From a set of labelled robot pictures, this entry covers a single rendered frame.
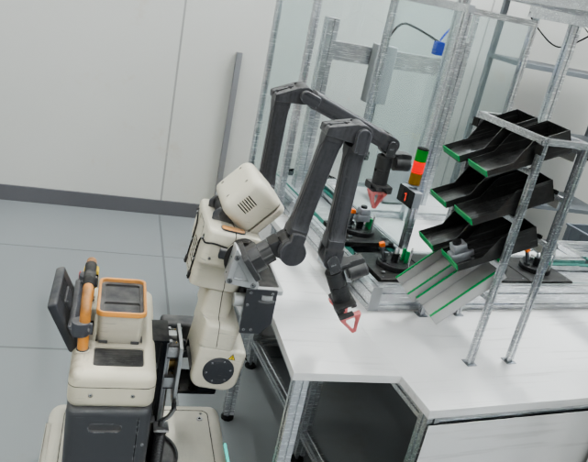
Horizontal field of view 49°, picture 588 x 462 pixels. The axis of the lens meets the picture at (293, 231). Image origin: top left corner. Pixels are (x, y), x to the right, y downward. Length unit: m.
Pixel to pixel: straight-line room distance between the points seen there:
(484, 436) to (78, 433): 1.25
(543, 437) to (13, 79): 4.13
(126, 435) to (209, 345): 0.37
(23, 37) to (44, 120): 0.60
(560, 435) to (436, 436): 0.53
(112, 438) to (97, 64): 3.41
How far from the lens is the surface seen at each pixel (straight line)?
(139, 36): 5.00
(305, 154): 3.47
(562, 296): 3.03
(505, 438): 2.30
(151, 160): 5.20
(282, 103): 2.13
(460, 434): 2.16
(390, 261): 2.61
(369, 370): 2.11
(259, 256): 1.83
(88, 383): 1.99
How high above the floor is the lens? 1.95
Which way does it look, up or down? 21 degrees down
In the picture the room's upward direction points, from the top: 12 degrees clockwise
